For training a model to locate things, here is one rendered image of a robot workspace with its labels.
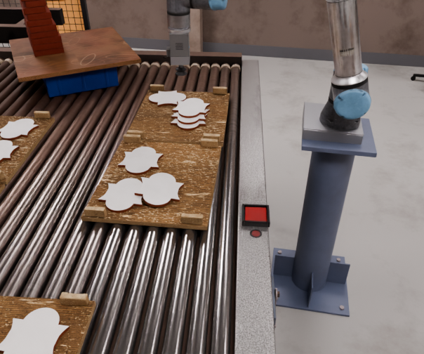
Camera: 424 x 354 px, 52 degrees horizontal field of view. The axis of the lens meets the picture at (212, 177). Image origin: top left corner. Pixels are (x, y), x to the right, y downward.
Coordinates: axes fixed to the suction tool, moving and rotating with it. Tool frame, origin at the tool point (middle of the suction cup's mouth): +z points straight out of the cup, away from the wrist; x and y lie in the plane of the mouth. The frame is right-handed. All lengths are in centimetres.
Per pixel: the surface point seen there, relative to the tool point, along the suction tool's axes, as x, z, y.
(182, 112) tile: -0.3, 15.4, -0.6
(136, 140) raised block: -15.5, 17.0, 16.8
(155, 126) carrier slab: -10.1, 18.4, 4.5
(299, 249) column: 52, 87, 1
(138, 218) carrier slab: -10, 18, 56
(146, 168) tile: -10.4, 17.4, 33.3
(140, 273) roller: -8, 20, 74
